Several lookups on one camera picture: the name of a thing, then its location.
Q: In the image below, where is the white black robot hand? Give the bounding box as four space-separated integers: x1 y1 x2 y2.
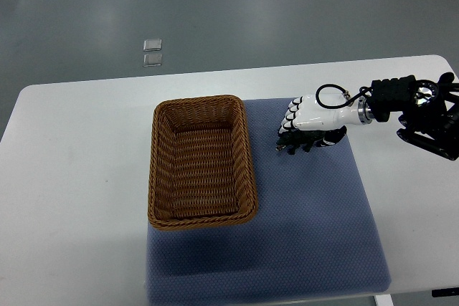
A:
278 94 374 148

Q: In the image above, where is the dark toy crocodile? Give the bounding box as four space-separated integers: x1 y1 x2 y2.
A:
275 130 326 155

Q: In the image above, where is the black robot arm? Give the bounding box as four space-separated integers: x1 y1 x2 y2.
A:
366 72 458 161

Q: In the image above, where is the brown wicker basket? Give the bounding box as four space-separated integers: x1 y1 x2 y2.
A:
148 95 258 231

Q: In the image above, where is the blue textured mat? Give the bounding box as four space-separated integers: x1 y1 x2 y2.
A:
146 98 391 305

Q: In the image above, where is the upper clear floor tile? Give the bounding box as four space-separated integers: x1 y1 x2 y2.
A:
143 38 162 52

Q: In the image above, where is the black table control panel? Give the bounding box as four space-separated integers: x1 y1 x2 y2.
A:
431 287 459 298

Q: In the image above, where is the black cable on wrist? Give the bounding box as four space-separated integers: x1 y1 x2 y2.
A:
315 84 372 110

